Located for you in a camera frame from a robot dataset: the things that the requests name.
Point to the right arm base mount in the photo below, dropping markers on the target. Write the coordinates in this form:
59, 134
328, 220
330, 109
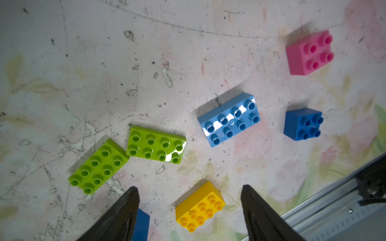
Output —
371, 183

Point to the lime green lego brick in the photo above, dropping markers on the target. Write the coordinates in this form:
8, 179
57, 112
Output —
155, 145
100, 167

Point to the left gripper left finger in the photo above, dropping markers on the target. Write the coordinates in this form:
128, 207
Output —
118, 223

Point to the light blue lego brick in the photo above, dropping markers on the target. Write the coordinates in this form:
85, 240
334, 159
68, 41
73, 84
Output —
230, 119

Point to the pink small lego brick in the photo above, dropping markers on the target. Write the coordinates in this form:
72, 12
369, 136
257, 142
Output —
310, 53

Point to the dark blue small lego brick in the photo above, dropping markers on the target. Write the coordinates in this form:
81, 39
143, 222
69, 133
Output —
141, 227

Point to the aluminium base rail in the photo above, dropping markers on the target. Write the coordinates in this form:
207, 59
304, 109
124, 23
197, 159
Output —
335, 215

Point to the yellow lego brick 2x4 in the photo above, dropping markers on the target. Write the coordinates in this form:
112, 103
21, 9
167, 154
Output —
199, 207

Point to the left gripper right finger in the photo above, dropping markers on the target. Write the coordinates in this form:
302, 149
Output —
262, 222

